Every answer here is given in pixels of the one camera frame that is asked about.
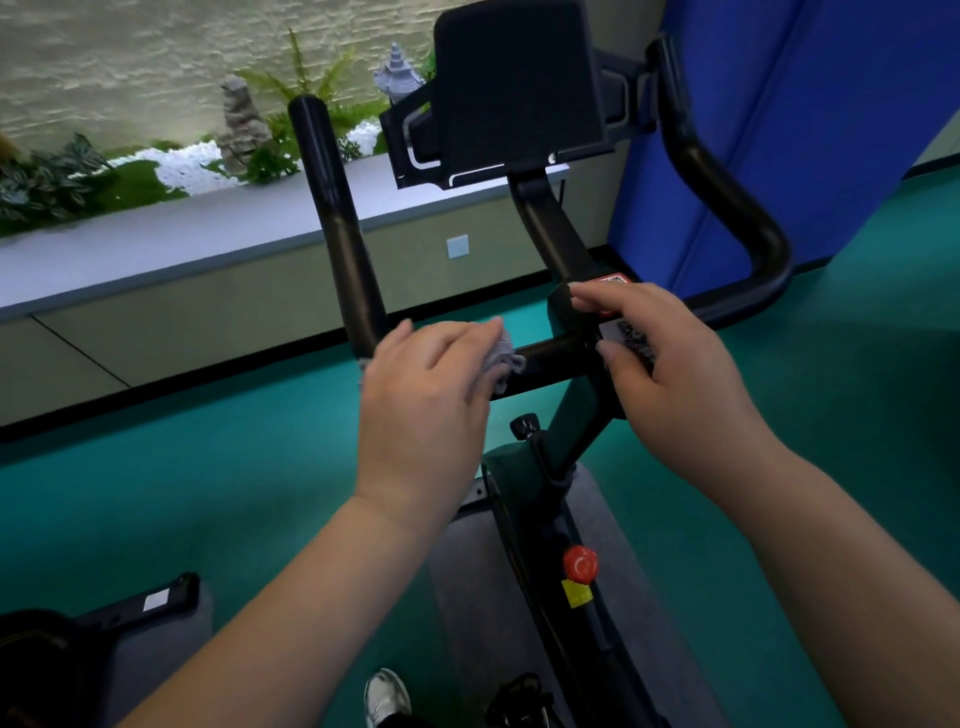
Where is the person's left forearm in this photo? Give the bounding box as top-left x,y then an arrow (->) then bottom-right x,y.
116,494 -> 451,728

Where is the black tablet holder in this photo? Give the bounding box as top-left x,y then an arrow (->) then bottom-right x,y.
378,0 -> 650,190

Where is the person's left hand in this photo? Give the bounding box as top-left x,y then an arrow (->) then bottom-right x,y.
352,316 -> 513,538

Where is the black exercise bike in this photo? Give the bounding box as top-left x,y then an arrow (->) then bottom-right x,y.
288,0 -> 794,728
0,572 -> 202,728

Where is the blue padded column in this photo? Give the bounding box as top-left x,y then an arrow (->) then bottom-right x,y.
607,0 -> 960,301

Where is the variegated leaf plant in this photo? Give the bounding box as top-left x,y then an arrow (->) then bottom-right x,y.
0,133 -> 114,226

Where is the grey stone pagoda lantern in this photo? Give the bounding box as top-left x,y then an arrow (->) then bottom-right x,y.
373,41 -> 427,105

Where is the person's right forearm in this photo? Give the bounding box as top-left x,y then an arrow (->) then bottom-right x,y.
712,442 -> 960,728

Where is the grey stacked rock sculpture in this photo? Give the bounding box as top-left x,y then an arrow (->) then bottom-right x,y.
215,74 -> 273,178

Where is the light green fern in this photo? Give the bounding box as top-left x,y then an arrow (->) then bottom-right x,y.
236,29 -> 391,151

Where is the white pebble path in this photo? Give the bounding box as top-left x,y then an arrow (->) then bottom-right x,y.
71,119 -> 384,196

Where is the green moss bed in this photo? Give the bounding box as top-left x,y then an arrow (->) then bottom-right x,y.
0,112 -> 391,238

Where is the grey cleaning cloth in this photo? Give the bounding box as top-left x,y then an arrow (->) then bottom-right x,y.
359,329 -> 526,399

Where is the person's right hand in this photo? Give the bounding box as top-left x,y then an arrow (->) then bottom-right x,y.
567,281 -> 789,511

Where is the grey-topped beige cabinet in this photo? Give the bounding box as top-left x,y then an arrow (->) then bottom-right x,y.
0,153 -> 631,429

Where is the person's white left shoe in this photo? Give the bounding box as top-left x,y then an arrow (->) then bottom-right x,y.
363,667 -> 414,728

